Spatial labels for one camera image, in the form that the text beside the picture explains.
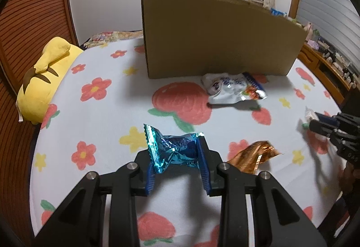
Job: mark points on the white flower print blanket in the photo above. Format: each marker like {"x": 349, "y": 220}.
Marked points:
{"x": 112, "y": 123}

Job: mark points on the small white and green packet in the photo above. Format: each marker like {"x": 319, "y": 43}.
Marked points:
{"x": 308, "y": 116}

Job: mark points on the wooden cabinet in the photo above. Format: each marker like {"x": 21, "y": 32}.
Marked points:
{"x": 317, "y": 64}

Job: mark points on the person's right hand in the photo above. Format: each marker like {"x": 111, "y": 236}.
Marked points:
{"x": 348, "y": 179}

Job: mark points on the brown slatted wooden panel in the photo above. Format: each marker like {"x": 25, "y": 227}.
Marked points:
{"x": 31, "y": 10}

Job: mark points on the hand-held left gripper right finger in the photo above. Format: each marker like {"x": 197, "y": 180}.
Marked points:
{"x": 204, "y": 168}

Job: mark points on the white and blue snack bag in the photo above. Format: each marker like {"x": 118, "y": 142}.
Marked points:
{"x": 225, "y": 92}

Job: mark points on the blue foil candy wrapper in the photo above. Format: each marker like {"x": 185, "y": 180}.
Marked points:
{"x": 174, "y": 148}

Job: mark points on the copper foil candy wrapper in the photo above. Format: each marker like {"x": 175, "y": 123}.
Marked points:
{"x": 250, "y": 155}

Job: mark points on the brown cardboard box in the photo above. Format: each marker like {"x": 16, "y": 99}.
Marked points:
{"x": 213, "y": 36}

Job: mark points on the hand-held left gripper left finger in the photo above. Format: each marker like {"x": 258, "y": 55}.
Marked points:
{"x": 151, "y": 182}

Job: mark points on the yellow plush toy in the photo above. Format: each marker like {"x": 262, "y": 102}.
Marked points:
{"x": 47, "y": 72}

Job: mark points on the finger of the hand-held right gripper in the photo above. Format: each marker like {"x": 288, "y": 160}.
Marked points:
{"x": 320, "y": 127}
{"x": 326, "y": 119}

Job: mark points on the blue packet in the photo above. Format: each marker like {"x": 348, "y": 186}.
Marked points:
{"x": 278, "y": 12}

